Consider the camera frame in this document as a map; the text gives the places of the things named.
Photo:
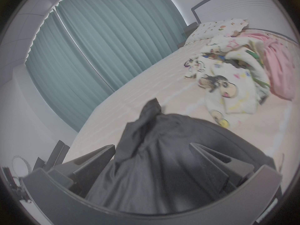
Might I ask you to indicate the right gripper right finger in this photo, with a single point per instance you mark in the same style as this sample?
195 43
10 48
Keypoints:
211 172

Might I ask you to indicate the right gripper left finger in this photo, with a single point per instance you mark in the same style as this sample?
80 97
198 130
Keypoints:
93 167

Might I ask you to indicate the black T-shirt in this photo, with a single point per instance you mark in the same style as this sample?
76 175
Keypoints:
159 160

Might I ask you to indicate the bed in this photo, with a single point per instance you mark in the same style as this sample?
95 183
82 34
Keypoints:
152 83

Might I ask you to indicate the white printed garment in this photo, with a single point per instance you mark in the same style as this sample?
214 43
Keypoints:
239 97

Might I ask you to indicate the blue-green curtain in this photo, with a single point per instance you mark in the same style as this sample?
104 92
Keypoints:
58 67
129 27

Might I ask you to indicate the pink garment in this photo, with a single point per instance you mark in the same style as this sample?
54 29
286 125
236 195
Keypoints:
279 67

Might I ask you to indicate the grey bedside table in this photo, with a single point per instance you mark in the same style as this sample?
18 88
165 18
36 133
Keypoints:
187 35

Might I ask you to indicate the white printed pillow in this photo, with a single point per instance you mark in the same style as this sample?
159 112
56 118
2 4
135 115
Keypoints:
211 29

